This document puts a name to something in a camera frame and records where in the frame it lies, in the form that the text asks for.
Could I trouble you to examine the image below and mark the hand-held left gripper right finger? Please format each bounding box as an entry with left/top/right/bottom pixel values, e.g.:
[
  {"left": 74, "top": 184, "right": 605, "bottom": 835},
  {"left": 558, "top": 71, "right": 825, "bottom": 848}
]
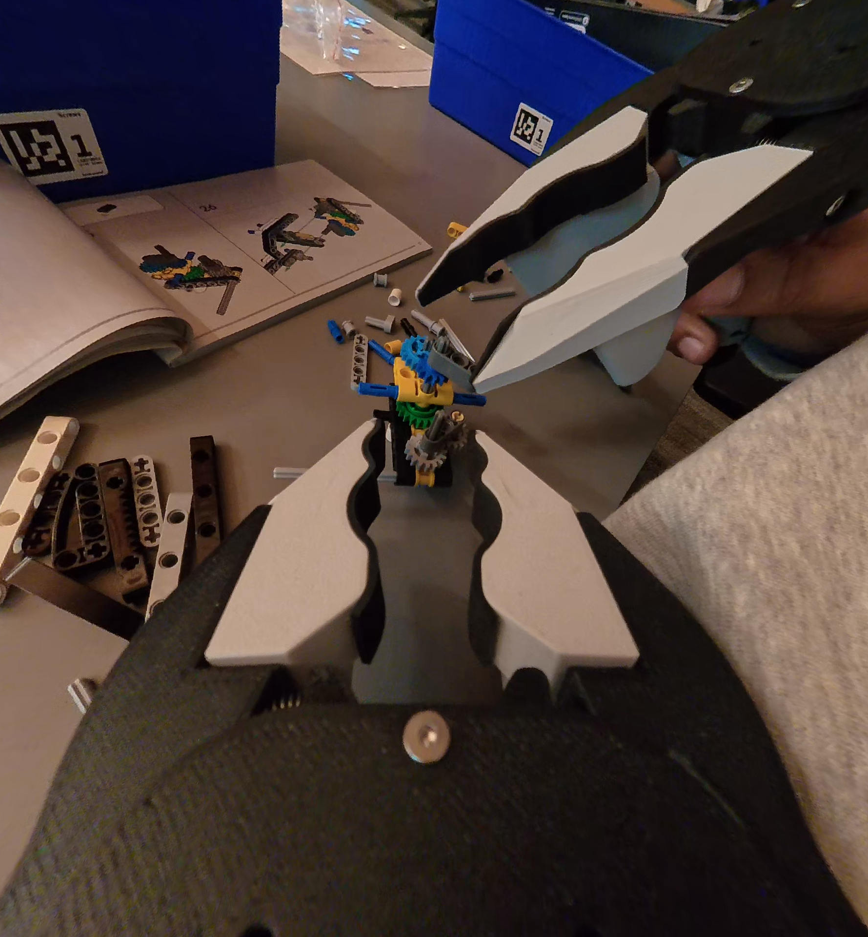
[{"left": 469, "top": 430, "right": 641, "bottom": 695}]

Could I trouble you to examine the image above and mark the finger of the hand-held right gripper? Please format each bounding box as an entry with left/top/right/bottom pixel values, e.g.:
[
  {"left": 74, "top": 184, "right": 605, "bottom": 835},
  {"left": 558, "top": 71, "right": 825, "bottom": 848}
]
[
  {"left": 414, "top": 104, "right": 663, "bottom": 310},
  {"left": 472, "top": 143, "right": 815, "bottom": 398}
]

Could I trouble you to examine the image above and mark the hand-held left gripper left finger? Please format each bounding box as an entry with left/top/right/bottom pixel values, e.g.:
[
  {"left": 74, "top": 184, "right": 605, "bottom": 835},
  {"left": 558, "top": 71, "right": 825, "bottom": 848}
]
[{"left": 204, "top": 421, "right": 389, "bottom": 669}]

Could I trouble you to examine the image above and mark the lego gear assembly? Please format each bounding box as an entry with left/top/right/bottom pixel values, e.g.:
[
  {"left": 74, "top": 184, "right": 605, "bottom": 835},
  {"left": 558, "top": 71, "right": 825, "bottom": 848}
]
[{"left": 352, "top": 333, "right": 489, "bottom": 490}]

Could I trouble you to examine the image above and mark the person's right forearm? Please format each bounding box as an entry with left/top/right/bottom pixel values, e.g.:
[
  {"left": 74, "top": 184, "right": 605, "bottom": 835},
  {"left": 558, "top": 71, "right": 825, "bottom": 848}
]
[{"left": 668, "top": 311, "right": 868, "bottom": 587}]

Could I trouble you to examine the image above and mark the black lego beam with holes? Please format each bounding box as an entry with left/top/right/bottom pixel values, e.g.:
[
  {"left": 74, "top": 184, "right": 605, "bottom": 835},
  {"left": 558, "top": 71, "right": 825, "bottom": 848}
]
[{"left": 188, "top": 435, "right": 224, "bottom": 568}]

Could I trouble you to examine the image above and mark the short white lego beam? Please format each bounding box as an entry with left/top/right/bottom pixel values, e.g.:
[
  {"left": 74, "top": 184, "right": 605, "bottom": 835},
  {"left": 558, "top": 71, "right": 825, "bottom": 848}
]
[{"left": 143, "top": 492, "right": 195, "bottom": 623}]

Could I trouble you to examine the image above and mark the thin white lego liftarm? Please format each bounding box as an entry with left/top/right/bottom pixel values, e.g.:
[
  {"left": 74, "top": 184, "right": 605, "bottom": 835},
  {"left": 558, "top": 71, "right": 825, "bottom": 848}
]
[{"left": 130, "top": 454, "right": 162, "bottom": 546}]

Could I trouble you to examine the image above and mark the black lego gear rack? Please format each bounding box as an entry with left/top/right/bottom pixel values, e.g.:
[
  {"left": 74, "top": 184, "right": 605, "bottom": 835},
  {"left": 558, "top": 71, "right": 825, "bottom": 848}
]
[{"left": 99, "top": 457, "right": 151, "bottom": 594}]

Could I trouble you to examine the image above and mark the black curved lego liftarm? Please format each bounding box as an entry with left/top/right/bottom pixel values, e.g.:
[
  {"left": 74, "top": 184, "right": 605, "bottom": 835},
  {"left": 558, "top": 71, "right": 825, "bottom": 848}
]
[{"left": 52, "top": 461, "right": 109, "bottom": 572}]

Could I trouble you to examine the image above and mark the long black lego beam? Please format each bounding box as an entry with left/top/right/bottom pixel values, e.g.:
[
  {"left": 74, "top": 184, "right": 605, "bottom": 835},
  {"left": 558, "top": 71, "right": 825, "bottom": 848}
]
[{"left": 3, "top": 558, "right": 145, "bottom": 639}]

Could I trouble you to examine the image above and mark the small black lego liftarm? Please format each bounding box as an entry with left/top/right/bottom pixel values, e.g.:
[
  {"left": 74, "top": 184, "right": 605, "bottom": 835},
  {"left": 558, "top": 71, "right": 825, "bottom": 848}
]
[{"left": 22, "top": 472, "right": 76, "bottom": 557}]

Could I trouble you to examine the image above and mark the long white lego beam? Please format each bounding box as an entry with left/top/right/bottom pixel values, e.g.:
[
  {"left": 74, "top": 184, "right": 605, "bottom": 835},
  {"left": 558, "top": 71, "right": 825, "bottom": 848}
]
[{"left": 0, "top": 416, "right": 80, "bottom": 610}]

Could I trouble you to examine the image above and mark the lego instruction booklet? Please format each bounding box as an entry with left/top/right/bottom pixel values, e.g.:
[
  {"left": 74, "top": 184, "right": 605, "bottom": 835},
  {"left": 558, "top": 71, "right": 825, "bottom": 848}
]
[{"left": 0, "top": 146, "right": 435, "bottom": 440}]

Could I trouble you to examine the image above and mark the person's right hand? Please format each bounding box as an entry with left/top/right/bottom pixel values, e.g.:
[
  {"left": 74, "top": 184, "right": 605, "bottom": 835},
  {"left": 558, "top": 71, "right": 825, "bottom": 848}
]
[{"left": 668, "top": 198, "right": 868, "bottom": 365}]

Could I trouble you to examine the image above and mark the blue storage bin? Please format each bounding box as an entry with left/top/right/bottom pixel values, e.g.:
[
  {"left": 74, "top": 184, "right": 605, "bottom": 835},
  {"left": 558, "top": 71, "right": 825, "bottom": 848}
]
[
  {"left": 428, "top": 0, "right": 658, "bottom": 169},
  {"left": 0, "top": 0, "right": 283, "bottom": 204}
]

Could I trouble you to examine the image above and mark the clear plastic bag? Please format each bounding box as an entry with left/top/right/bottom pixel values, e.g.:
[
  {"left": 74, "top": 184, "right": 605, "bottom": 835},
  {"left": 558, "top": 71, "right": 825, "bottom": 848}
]
[{"left": 280, "top": 0, "right": 435, "bottom": 89}]

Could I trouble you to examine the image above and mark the person's grey sweatshirt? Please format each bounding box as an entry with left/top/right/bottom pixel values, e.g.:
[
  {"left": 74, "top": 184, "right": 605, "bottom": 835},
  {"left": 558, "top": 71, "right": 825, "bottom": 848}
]
[{"left": 601, "top": 468, "right": 868, "bottom": 937}]

